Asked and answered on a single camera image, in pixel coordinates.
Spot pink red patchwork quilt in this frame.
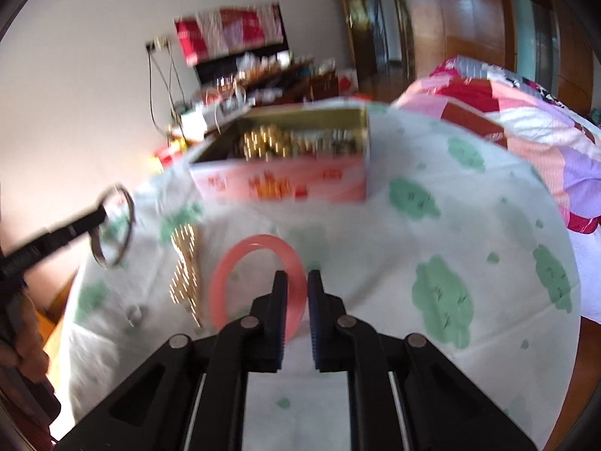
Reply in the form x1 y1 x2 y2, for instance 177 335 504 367
392 55 601 236

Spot black television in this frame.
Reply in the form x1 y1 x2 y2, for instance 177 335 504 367
195 42 289 86

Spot thin silver bangle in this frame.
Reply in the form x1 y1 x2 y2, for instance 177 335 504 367
91 185 137 269

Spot wooden television cabinet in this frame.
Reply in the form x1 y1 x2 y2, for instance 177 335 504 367
169 59 341 151

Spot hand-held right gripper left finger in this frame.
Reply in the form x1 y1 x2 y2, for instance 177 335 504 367
56 270 289 451

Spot large gold bead necklace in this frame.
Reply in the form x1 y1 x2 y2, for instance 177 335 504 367
242 126 294 160

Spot red white cover cloth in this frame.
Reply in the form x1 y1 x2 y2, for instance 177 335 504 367
174 4 285 67

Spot wooden wardrobe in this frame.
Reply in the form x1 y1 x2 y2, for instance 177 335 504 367
333 0 601 104

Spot small gold bead chain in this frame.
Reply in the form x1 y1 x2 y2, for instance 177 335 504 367
170 223 205 327

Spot black white patterned blanket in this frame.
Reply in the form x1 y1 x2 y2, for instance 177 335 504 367
488 63 578 109

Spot person's left hand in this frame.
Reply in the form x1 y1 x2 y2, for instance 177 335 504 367
0 290 50 382

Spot black hanging cables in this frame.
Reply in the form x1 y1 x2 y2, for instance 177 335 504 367
146 49 186 137

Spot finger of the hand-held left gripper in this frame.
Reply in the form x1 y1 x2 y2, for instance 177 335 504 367
0 204 110 283

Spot pink bangle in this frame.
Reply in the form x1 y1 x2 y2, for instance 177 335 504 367
208 234 305 339

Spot red yellow paper bag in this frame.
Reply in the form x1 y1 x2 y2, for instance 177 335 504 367
153 143 185 170

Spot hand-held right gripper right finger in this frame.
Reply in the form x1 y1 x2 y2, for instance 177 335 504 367
307 269 538 451

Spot pink tin box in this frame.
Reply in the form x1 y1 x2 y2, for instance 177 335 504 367
188 107 371 204

